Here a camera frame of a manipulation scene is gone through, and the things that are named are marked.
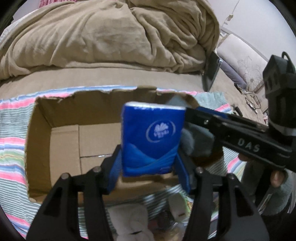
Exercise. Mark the blue tissue pack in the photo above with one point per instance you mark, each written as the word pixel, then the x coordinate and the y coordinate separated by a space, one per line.
pixel 150 137

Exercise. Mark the beige fleece blanket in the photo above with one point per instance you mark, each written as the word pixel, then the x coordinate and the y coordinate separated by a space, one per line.
pixel 165 36

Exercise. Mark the open cardboard box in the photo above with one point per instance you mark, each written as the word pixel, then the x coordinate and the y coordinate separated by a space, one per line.
pixel 73 133

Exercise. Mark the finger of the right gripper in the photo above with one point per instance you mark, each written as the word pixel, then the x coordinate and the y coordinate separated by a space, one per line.
pixel 206 118

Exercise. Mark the grey-blue socks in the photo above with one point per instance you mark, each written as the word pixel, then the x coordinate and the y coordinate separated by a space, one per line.
pixel 194 141

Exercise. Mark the dark tablet leaning upright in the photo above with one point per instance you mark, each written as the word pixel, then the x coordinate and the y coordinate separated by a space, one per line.
pixel 211 70

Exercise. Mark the white floral pillow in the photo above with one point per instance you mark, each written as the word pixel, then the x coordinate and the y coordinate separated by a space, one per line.
pixel 247 63

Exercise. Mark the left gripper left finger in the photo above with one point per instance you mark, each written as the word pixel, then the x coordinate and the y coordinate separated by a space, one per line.
pixel 111 170

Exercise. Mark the right hand in grey sleeve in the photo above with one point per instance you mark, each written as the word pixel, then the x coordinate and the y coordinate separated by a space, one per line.
pixel 277 177

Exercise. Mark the striped pastel towel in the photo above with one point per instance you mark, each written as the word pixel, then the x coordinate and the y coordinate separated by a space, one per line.
pixel 15 114

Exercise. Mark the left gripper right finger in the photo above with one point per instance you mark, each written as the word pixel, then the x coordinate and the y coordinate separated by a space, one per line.
pixel 185 170

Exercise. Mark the white socks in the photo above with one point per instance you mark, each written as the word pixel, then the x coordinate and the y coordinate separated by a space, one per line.
pixel 130 222

